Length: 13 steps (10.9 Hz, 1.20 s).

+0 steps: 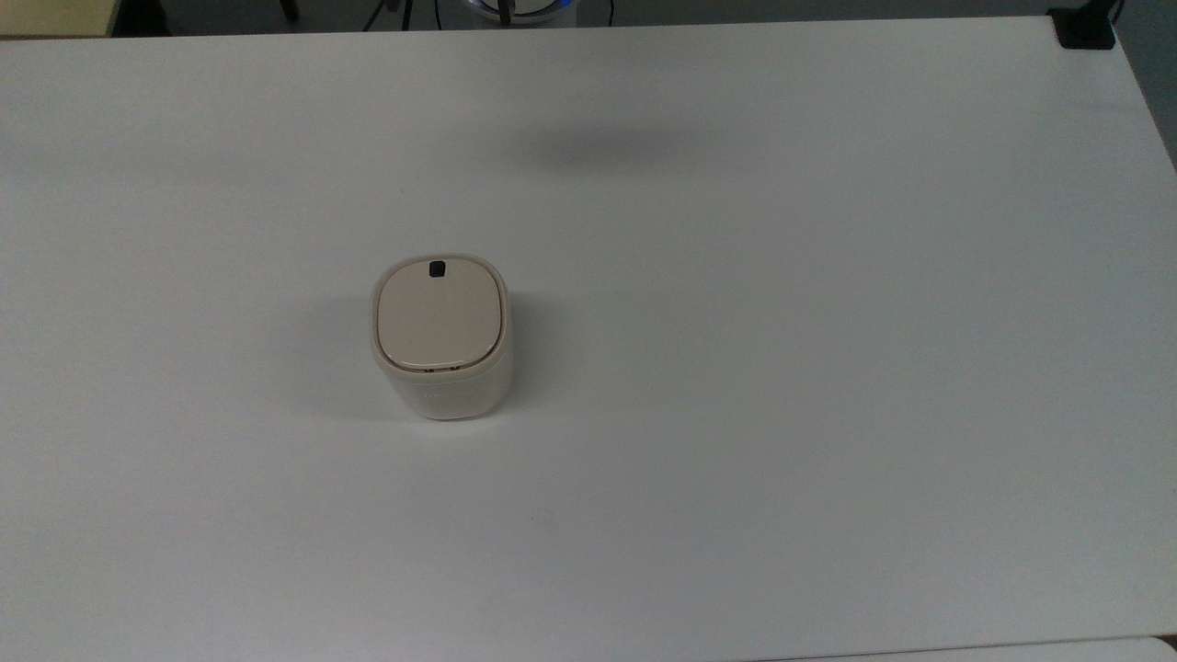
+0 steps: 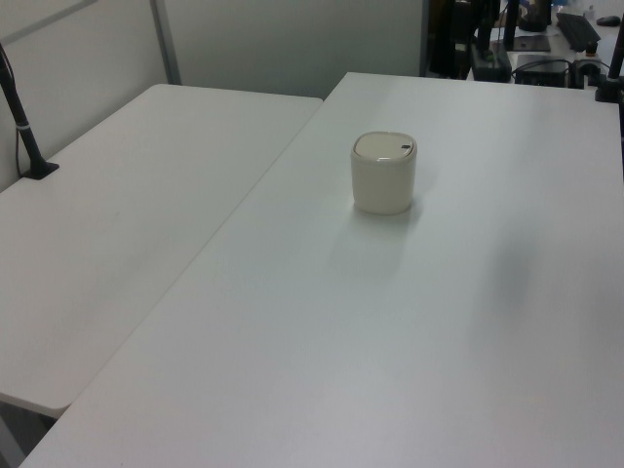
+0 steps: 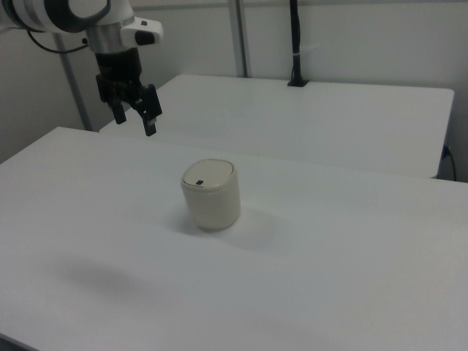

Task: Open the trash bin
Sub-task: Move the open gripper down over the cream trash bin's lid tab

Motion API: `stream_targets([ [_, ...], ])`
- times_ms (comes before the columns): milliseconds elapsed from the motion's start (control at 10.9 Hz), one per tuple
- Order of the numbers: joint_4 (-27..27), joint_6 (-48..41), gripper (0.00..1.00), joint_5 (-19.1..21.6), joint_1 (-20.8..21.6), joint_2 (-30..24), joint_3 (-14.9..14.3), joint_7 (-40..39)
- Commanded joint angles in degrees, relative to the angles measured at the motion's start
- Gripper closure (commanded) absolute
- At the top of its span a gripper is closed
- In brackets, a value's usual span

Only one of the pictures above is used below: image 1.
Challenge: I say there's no beige cabinet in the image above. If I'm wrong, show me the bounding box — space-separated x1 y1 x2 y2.
0 0 123 39

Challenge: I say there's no small cream trash bin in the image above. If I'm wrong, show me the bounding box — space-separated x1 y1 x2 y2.
370 253 515 422

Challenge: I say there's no cream trash bin lid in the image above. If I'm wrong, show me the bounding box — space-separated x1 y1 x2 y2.
377 258 507 371

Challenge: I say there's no black cable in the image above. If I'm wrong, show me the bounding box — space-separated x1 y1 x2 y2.
363 0 417 32

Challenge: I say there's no white adjacent table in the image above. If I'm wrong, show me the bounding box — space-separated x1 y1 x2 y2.
791 637 1177 662

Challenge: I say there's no black table clamp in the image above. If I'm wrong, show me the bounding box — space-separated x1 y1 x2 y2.
1048 0 1126 51

